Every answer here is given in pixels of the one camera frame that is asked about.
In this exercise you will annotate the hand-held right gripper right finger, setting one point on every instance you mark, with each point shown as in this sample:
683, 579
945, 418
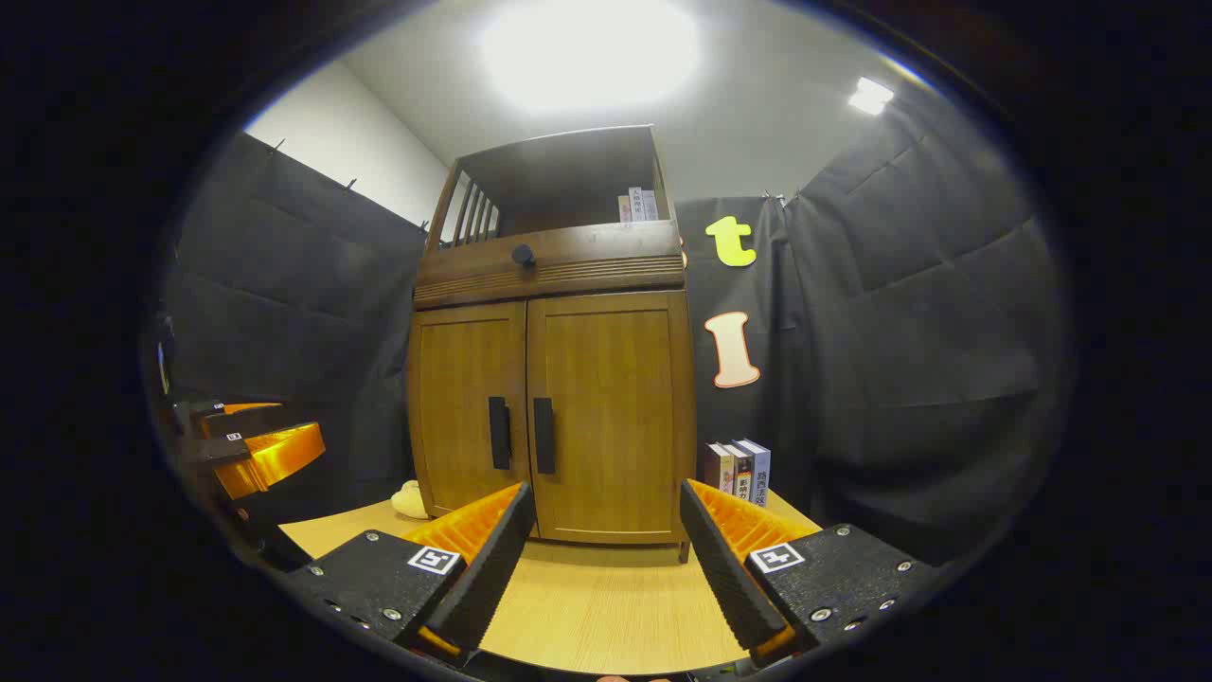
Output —
724, 568

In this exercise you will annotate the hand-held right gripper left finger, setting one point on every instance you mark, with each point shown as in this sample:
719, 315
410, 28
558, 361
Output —
492, 559

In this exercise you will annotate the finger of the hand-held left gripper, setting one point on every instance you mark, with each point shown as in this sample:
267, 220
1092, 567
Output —
275, 455
248, 409

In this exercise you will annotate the wooden shoe cabinet door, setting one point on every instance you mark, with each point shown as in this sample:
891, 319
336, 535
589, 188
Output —
454, 379
615, 398

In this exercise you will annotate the wooden double-door shoe cabinet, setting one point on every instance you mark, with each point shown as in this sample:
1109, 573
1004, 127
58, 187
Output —
568, 260

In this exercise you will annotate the dark spine book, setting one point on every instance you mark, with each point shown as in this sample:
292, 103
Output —
740, 474

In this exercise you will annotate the cream plush toy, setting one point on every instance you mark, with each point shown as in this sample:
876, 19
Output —
409, 502

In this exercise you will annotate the brown spine book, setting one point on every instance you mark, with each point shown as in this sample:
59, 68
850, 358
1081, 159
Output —
717, 466

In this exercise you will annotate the white spine book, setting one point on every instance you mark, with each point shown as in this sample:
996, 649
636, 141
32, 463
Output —
760, 472

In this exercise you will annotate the black backdrop cloth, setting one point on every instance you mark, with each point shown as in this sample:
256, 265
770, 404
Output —
284, 284

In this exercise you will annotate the small pale book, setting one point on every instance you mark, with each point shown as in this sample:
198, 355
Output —
650, 206

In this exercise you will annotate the thin tan book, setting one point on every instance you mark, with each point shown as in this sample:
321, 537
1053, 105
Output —
624, 209

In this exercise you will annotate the small white labelled book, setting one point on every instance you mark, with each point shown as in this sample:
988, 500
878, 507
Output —
637, 205

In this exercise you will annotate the small ceiling light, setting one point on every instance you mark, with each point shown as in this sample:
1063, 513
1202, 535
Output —
869, 96

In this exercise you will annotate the large ceiling light panel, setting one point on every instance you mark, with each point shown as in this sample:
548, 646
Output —
587, 47

